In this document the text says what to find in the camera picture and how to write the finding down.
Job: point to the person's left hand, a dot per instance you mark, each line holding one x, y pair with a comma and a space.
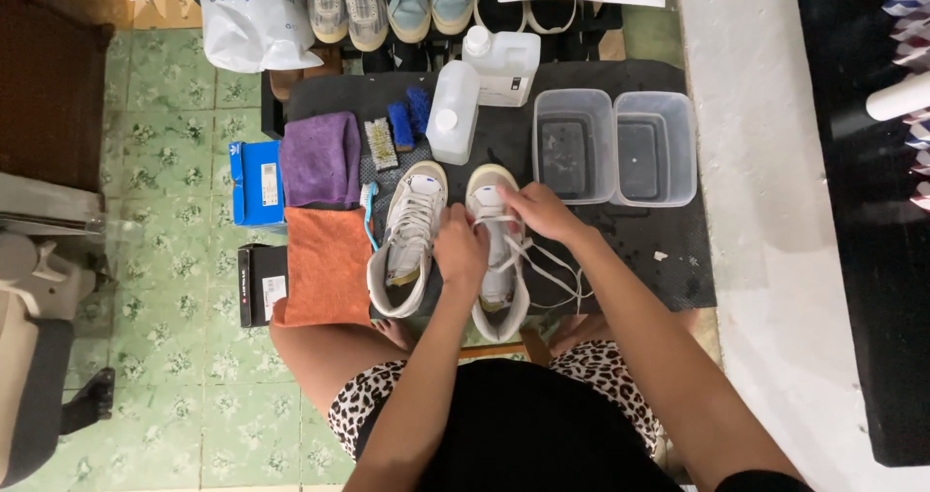
461, 252

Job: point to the person's right hand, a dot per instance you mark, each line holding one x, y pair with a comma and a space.
545, 212

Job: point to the person's left fingers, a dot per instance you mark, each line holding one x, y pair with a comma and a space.
461, 219

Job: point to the person's right fingers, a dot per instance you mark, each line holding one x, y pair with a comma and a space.
517, 198

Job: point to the white shoelace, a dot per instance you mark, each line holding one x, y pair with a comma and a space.
485, 222

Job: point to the white high-top sneaker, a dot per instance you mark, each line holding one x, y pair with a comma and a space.
410, 223
501, 292

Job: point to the clear plastic container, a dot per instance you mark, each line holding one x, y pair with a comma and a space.
574, 147
654, 150

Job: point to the blue toothbrush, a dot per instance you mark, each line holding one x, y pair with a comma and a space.
369, 201

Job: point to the translucent plastic bottle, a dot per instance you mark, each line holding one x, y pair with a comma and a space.
454, 114

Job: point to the white bristle brush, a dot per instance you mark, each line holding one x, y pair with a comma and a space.
381, 143

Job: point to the blue bristle brush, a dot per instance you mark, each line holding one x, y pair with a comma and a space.
400, 125
419, 108

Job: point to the translucent jug with label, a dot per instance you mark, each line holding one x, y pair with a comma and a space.
505, 63

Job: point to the black rubber mat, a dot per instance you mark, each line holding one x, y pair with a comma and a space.
639, 259

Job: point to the orange cloth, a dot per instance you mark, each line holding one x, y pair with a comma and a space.
327, 267

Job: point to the person's right leg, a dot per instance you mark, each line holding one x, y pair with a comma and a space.
581, 328

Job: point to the person's leg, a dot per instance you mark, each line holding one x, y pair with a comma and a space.
327, 361
581, 328

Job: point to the purple cloth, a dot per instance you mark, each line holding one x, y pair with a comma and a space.
320, 158

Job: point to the person's left leg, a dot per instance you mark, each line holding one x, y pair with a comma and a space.
327, 361

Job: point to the leopard print shorts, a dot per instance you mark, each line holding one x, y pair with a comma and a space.
363, 397

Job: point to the blue shoe box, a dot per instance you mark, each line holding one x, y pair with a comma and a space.
258, 183

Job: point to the light blue sneaker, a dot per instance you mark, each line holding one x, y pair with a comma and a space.
452, 2
409, 9

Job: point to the black shoe box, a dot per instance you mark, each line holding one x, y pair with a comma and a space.
261, 274

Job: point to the black shirt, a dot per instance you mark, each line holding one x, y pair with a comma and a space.
523, 426

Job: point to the black shoe rack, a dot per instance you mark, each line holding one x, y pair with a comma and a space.
270, 107

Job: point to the beige striped sneaker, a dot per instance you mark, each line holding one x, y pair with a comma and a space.
367, 16
328, 12

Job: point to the brown shoes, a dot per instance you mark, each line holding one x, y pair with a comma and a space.
287, 78

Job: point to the white printed plastic bag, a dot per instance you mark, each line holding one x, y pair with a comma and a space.
247, 31

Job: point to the black table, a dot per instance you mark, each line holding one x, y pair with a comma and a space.
864, 259

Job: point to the brown cardboard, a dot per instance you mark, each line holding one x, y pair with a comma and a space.
167, 9

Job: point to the white cylinder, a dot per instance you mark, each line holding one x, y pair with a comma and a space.
901, 98

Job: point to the brown wooden cabinet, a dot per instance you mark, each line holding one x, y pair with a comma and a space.
51, 100

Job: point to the row of striped packets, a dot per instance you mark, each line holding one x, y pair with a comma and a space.
912, 12

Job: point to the beige and black chair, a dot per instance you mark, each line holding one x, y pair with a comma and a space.
36, 347

